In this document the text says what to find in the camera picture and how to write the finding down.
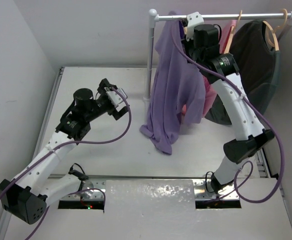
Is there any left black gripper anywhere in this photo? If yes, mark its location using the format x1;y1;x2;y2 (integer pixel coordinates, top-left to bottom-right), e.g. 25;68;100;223
84;79;128;122

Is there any purple t shirt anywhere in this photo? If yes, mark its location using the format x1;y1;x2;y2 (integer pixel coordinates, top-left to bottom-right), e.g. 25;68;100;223
139;20;206;155

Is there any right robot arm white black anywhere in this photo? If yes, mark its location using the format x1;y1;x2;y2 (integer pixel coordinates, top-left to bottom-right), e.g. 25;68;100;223
183;24;275;193

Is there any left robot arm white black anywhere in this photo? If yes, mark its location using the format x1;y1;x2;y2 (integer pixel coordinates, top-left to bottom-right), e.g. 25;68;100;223
0;78;131;225

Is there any wooden hanger holding pink shirt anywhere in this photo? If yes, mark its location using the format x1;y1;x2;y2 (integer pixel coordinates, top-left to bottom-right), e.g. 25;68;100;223
223;10;243;54

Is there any pink t shirt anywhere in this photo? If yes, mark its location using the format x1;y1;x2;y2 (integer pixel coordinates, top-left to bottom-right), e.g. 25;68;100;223
180;19;238;123

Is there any dark grey t shirt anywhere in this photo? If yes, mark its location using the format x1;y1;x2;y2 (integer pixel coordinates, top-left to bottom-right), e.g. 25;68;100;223
205;20;281;126

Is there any wooden hanger holding dark shirt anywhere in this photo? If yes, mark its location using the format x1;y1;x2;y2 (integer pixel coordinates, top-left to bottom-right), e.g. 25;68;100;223
262;8;288;51

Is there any silver clothes rack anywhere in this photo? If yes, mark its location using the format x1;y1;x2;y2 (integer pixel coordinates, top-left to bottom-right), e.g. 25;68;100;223
144;9;292;103

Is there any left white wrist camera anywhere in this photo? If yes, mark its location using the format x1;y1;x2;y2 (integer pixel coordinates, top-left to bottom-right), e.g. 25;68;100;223
106;88;128;108

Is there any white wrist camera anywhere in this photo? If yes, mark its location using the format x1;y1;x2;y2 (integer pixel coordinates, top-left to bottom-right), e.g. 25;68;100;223
106;88;128;108
185;11;205;42

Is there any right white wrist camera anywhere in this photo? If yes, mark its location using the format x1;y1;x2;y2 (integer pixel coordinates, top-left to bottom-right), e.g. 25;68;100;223
185;11;205;42

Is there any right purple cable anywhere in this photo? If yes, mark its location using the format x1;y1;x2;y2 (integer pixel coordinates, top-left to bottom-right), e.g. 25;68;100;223
170;21;286;203

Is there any purple cable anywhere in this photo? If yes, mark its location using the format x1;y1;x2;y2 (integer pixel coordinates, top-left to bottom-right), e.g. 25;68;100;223
0;86;133;240
170;21;286;203

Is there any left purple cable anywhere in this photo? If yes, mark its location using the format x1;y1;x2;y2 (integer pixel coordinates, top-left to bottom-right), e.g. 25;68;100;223
0;86;133;240

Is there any aluminium table frame rail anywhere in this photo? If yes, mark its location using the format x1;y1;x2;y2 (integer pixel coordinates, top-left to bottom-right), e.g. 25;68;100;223
0;66;65;240

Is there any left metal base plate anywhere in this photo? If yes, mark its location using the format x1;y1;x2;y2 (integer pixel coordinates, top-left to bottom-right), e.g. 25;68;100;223
71;180;106;201

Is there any metal base plate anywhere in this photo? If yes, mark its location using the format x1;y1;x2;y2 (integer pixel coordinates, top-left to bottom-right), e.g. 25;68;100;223
71;180;106;201
192;178;240;201

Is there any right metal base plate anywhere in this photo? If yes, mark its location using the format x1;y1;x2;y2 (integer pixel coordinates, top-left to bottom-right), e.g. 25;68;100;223
192;178;240;201

